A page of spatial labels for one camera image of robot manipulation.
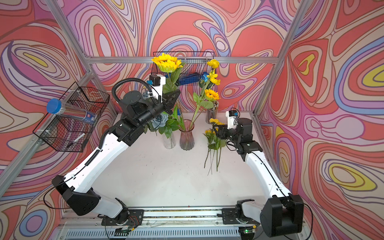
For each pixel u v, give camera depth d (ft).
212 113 3.42
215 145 3.21
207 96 2.28
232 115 2.22
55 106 2.03
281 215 1.27
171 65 1.53
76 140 2.38
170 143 3.15
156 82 1.57
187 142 3.06
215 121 3.25
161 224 2.39
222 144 3.25
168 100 1.69
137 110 1.50
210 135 3.26
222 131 2.25
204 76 2.46
